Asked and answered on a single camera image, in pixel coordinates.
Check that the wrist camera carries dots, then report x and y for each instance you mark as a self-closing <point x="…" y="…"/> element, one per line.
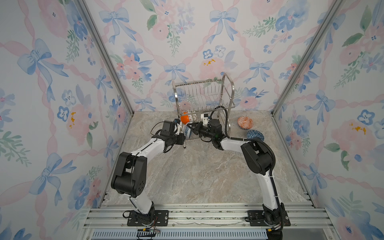
<point x="205" y="119"/>
<point x="171" y="128"/>

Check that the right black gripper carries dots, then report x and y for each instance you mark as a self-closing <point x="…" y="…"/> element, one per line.
<point x="197" y="130"/>

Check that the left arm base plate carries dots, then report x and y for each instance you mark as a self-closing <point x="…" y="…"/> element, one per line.
<point x="156" y="218"/>

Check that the blue floral ceramic bowl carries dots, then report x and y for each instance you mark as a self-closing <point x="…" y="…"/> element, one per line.
<point x="187" y="132"/>

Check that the steel two-tier dish rack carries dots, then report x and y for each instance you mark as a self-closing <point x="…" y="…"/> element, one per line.
<point x="214" y="96"/>

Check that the orange plastic bowl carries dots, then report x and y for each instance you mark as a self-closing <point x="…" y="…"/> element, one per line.
<point x="185" y="119"/>

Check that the blue triangle patterned bowl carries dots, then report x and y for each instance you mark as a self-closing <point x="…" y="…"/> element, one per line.
<point x="254" y="134"/>

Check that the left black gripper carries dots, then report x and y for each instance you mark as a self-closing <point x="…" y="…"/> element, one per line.
<point x="181" y="139"/>

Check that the red patterned ceramic bowl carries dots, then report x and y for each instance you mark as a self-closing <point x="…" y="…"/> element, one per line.
<point x="245" y="123"/>

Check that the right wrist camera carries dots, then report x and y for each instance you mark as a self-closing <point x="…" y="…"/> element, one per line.
<point x="205" y="119"/>

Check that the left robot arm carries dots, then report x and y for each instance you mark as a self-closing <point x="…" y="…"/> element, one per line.
<point x="130" y="174"/>

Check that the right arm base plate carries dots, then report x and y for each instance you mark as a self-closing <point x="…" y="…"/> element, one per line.
<point x="261" y="218"/>

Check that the white mesh strainer basket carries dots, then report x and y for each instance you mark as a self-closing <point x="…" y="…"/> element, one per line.
<point x="200" y="117"/>

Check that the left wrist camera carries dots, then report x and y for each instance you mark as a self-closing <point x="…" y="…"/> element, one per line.
<point x="171" y="128"/>

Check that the aluminium mounting rail frame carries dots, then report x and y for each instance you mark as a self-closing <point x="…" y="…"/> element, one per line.
<point x="211" y="221"/>

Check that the green patterned ceramic bowl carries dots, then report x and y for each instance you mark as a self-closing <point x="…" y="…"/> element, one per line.
<point x="194" y="118"/>

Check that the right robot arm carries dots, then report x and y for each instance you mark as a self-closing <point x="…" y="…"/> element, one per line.
<point x="260" y="159"/>

